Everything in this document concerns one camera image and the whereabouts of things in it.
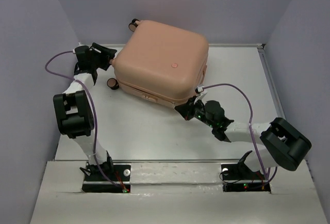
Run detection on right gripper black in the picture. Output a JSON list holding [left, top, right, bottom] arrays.
[[174, 96, 215, 129]]

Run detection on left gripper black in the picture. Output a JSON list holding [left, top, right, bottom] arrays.
[[90, 42, 118, 71]]

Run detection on pink hard-shell suitcase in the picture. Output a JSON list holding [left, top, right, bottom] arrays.
[[112, 19, 209, 108]]

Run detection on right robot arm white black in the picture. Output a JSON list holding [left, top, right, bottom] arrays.
[[174, 97, 312, 180]]

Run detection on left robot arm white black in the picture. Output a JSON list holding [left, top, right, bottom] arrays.
[[53, 43, 117, 180]]

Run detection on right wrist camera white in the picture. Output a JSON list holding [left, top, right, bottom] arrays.
[[194, 85, 207, 103]]

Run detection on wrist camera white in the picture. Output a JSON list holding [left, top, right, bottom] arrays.
[[72, 43, 89, 55], [194, 85, 207, 103]]

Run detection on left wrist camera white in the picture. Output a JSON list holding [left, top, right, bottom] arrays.
[[72, 43, 89, 55]]

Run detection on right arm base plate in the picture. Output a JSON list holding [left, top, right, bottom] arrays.
[[219, 164, 271, 193]]

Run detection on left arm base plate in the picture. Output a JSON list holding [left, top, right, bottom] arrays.
[[79, 163, 131, 194]]

